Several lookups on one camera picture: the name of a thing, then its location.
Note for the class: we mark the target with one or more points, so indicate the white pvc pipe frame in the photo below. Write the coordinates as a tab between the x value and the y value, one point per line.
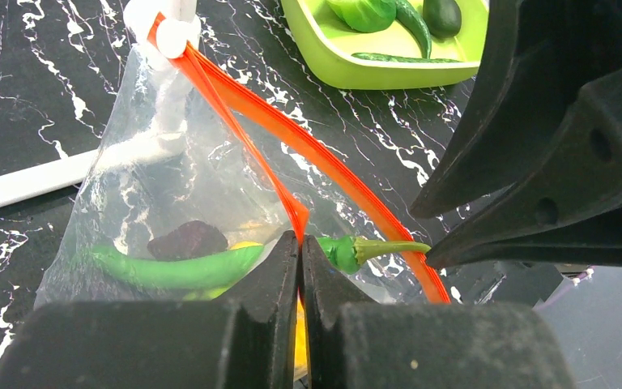
48	177

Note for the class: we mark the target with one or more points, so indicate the bok choy toy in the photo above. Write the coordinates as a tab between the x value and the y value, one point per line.
365	16

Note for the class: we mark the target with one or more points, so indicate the dark red plum toy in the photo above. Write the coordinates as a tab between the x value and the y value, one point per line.
191	240

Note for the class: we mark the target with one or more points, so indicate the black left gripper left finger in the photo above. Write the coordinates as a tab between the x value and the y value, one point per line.
242	339

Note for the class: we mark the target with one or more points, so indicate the dark green avocado toy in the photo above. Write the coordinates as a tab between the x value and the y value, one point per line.
443	18

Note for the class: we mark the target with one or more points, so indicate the yellow banana toy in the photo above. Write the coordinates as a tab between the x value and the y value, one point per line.
245	244

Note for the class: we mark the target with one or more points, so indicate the green bean pod toy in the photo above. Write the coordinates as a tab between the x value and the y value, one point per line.
413	21

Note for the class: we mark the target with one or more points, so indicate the green chili pepper toy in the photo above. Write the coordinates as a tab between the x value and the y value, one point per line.
225	268

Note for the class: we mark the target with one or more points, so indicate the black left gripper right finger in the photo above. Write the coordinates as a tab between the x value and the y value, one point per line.
356	342

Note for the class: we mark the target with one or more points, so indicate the clear zip top bag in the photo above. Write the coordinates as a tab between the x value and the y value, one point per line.
185	142

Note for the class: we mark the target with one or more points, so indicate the green plastic basin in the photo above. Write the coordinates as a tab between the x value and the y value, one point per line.
328	47

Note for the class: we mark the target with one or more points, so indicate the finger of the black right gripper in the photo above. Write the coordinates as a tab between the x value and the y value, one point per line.
537	55
568	207

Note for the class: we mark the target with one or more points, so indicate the green cucumber toy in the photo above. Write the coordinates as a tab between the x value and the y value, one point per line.
380	57

